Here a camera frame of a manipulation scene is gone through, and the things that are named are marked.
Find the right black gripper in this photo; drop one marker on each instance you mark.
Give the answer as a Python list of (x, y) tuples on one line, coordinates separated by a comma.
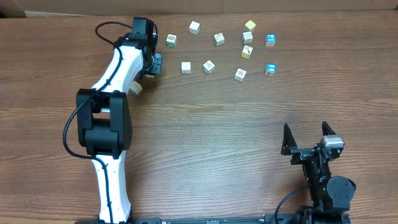
[(290, 148)]

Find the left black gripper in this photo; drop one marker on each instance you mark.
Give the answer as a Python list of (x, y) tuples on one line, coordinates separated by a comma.
[(157, 66)]

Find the plain white block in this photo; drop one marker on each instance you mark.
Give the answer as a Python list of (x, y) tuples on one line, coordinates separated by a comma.
[(186, 67)]

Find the white block green triangle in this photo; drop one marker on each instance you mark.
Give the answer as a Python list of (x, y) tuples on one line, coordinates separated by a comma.
[(208, 67)]

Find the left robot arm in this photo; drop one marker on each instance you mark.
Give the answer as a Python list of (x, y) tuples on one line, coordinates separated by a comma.
[(104, 120)]

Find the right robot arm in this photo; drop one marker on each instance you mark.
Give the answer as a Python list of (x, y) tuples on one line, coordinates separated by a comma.
[(330, 196)]

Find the block with green B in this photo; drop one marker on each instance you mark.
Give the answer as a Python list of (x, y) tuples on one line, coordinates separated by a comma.
[(171, 40)]

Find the white block green pattern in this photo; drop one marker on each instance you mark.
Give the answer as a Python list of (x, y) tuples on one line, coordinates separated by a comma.
[(219, 39)]

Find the blue top block right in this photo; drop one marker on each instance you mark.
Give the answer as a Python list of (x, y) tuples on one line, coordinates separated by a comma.
[(270, 69)]

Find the white block grape picture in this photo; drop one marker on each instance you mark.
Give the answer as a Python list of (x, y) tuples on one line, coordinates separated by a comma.
[(240, 74)]

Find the yellow block with tool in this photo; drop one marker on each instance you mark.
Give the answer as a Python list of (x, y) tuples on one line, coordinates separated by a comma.
[(246, 52)]

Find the white block blue pattern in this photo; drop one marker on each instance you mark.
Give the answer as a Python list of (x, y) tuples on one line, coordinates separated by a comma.
[(247, 37)]

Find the yellow top block right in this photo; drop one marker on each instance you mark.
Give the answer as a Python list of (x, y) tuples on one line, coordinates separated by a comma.
[(249, 26)]

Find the blue P block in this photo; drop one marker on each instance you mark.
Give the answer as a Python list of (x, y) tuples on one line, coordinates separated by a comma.
[(270, 40)]

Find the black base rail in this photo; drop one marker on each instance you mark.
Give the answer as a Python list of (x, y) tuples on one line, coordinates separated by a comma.
[(266, 219)]

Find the cardboard wall panel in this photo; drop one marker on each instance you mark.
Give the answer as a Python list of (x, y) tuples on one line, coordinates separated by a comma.
[(22, 8)]

